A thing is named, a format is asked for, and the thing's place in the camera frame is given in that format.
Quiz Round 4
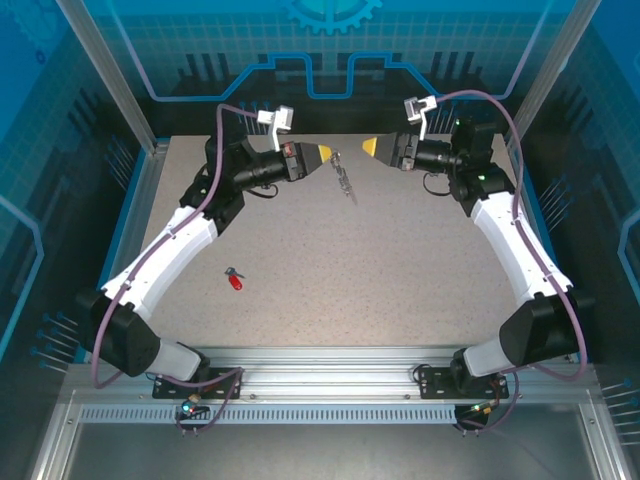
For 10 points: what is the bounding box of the left base power connector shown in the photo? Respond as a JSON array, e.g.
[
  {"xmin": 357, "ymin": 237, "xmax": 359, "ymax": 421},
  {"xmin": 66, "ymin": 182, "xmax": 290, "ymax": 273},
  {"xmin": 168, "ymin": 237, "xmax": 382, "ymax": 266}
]
[{"xmin": 173, "ymin": 391, "xmax": 212, "ymax": 422}]

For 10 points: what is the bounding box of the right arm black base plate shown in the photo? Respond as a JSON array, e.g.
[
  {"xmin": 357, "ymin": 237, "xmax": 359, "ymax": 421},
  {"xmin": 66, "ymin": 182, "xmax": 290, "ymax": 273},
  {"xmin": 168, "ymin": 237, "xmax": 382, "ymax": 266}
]
[{"xmin": 417, "ymin": 363, "xmax": 511, "ymax": 401}]

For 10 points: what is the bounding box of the base power connector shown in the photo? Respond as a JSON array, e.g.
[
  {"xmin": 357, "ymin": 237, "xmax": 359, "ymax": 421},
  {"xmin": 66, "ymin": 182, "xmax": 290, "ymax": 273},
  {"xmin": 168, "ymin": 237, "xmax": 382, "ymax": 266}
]
[
  {"xmin": 460, "ymin": 398, "xmax": 502, "ymax": 420},
  {"xmin": 173, "ymin": 391, "xmax": 212, "ymax": 422}
]

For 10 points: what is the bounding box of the slotted grey cable duct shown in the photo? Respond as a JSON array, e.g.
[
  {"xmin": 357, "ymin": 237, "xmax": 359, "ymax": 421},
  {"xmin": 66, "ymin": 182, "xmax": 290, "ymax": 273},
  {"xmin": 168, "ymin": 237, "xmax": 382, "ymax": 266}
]
[{"xmin": 78, "ymin": 403, "xmax": 459, "ymax": 426}]

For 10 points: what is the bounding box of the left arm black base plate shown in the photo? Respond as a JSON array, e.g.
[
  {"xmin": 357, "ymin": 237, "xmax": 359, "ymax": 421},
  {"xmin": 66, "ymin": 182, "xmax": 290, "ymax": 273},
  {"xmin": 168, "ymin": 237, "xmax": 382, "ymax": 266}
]
[{"xmin": 152, "ymin": 366, "xmax": 245, "ymax": 401}]

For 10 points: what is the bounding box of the aluminium frame post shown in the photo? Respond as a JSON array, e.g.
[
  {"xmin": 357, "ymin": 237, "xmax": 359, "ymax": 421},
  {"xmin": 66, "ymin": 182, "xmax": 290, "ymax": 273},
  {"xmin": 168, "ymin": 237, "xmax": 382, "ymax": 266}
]
[
  {"xmin": 508, "ymin": 0, "xmax": 604, "ymax": 147},
  {"xmin": 54, "ymin": 0, "xmax": 159, "ymax": 154}
]

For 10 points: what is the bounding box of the right gripper thin black wire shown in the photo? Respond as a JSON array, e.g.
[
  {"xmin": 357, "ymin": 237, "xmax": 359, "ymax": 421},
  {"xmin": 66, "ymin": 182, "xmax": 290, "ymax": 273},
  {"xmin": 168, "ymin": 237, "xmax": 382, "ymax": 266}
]
[{"xmin": 421, "ymin": 171, "xmax": 455, "ymax": 199}]

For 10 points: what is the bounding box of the aluminium cross rail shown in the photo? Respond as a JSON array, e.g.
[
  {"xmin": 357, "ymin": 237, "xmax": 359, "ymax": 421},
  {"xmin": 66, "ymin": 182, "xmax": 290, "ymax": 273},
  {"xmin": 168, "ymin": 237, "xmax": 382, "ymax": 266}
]
[{"xmin": 74, "ymin": 344, "xmax": 597, "ymax": 402}]

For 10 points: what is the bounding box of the right base power connector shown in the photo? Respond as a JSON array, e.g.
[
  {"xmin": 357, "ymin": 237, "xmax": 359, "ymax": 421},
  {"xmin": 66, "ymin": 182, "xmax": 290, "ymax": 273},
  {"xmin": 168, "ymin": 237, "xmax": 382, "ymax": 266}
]
[{"xmin": 460, "ymin": 398, "xmax": 502, "ymax": 420}]

